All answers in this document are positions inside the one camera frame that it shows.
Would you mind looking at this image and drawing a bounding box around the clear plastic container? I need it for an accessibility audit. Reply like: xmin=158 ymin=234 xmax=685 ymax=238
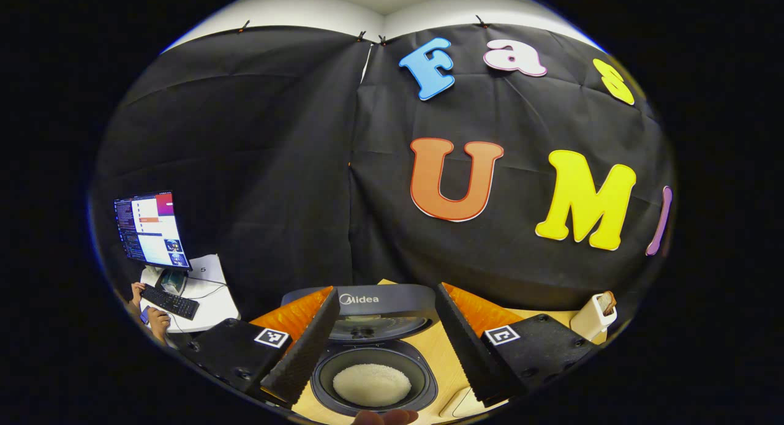
xmin=440 ymin=385 xmax=509 ymax=419

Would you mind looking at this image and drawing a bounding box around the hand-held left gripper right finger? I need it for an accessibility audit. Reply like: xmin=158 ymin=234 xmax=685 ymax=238
xmin=435 ymin=282 xmax=602 ymax=408

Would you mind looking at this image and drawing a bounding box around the white side table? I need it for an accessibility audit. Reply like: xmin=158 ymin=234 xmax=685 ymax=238
xmin=140 ymin=254 xmax=241 ymax=334

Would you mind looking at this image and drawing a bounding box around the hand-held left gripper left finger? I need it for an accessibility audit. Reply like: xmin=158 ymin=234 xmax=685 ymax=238
xmin=178 ymin=285 xmax=341 ymax=408

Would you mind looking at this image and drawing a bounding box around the black keyboard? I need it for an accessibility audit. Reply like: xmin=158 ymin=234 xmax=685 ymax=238
xmin=140 ymin=283 xmax=200 ymax=321

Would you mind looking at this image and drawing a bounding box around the white toaster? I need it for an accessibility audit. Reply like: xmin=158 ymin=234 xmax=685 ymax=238
xmin=570 ymin=294 xmax=618 ymax=344

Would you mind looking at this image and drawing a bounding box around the dark grey rice cooker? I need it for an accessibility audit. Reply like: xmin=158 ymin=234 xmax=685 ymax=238
xmin=281 ymin=284 xmax=440 ymax=417

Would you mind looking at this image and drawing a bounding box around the small teal box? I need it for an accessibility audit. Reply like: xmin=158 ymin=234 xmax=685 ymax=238
xmin=156 ymin=269 xmax=188 ymax=296

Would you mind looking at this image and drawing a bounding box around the white rice pile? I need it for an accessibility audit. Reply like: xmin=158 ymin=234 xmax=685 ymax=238
xmin=333 ymin=364 xmax=412 ymax=408

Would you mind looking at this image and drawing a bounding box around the computer monitor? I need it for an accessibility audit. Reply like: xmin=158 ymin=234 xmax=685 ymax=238
xmin=113 ymin=191 xmax=192 ymax=271

